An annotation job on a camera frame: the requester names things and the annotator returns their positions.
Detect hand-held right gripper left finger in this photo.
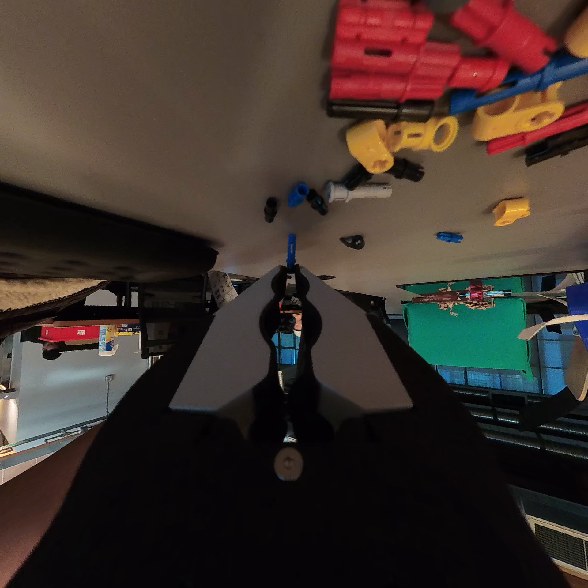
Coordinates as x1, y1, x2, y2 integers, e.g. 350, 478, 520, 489
169, 266, 289, 439

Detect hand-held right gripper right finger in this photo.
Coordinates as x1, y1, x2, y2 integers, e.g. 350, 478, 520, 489
294, 265, 413, 435

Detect white printed sheet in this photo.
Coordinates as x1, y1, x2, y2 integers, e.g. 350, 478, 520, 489
208, 271, 239, 305

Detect red box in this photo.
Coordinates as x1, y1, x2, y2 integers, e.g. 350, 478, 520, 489
38, 325, 103, 344

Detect beige fuzzy cloth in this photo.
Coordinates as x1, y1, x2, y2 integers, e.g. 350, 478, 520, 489
0, 278, 108, 318

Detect blue container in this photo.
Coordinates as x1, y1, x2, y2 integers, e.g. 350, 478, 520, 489
566, 282, 588, 353

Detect scatter of small colourful toy pieces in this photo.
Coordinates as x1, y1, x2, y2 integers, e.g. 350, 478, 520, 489
263, 0, 588, 251

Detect white wall vent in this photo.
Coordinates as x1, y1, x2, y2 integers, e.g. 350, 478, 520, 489
525, 514, 588, 577

